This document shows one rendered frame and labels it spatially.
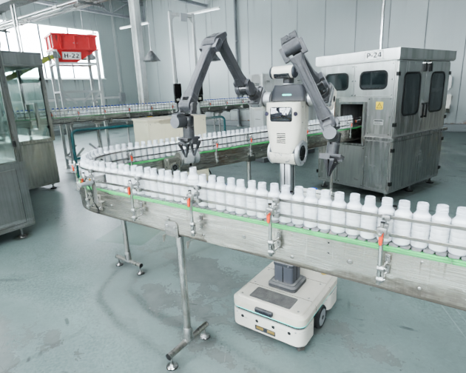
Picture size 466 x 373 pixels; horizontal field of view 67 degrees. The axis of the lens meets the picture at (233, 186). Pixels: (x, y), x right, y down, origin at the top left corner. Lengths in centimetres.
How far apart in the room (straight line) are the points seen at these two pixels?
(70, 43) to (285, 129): 664
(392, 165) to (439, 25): 880
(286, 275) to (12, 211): 326
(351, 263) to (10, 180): 386
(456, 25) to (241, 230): 1226
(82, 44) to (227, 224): 701
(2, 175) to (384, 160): 464
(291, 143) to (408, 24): 1171
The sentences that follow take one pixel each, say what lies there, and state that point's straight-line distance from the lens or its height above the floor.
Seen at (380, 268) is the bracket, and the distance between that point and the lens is 140.
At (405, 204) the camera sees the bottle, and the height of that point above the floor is 116.
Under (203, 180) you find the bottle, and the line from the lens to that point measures 179.
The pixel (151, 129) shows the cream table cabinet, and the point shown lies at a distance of 574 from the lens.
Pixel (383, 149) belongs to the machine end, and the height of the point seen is 72.
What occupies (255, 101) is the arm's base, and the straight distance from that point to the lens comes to 229.
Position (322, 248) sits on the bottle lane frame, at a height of 93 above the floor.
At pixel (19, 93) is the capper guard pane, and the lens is 673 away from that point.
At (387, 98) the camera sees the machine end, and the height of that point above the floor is 139.
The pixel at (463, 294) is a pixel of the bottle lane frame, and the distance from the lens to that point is 146.
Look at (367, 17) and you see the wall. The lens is 1398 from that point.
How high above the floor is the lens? 158
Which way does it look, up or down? 15 degrees down
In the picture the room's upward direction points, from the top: 2 degrees counter-clockwise
